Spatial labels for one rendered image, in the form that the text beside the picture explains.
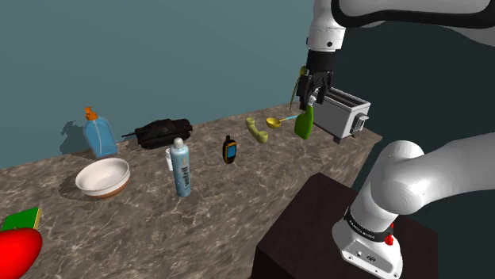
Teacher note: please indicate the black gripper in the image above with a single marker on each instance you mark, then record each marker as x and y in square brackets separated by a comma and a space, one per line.
[321, 61]

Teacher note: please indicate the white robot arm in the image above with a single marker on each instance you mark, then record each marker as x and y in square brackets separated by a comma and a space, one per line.
[402, 181]

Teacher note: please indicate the olive green slender tool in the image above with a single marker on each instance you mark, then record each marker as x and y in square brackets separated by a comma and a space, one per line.
[296, 90]

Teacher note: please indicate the silver toaster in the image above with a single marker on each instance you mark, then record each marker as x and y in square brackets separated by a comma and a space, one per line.
[342, 116]

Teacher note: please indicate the green spray bottle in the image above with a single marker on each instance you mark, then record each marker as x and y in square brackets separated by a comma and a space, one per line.
[304, 125]

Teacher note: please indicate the yellow-green phone handset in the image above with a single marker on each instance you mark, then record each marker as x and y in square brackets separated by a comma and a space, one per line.
[255, 131]

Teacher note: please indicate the black and yellow handheld device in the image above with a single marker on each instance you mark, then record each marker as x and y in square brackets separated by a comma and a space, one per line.
[229, 151]

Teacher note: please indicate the dark brown robot stand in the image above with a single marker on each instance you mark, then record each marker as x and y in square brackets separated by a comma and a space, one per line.
[305, 231]

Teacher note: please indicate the pale blue spray can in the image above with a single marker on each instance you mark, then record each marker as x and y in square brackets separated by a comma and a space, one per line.
[181, 170]

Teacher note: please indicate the black toy tank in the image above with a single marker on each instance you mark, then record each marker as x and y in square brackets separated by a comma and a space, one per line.
[162, 133]

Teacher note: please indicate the blue soap dispenser orange pump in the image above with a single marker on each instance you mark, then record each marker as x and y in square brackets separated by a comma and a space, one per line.
[99, 137]

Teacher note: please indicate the white bowl with brown base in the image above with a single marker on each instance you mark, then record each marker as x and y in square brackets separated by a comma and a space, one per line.
[102, 178]

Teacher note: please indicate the green and yellow sponge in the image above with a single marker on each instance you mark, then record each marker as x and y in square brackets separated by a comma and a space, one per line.
[21, 218]

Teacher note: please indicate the red rounded object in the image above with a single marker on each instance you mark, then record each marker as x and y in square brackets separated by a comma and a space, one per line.
[17, 251]

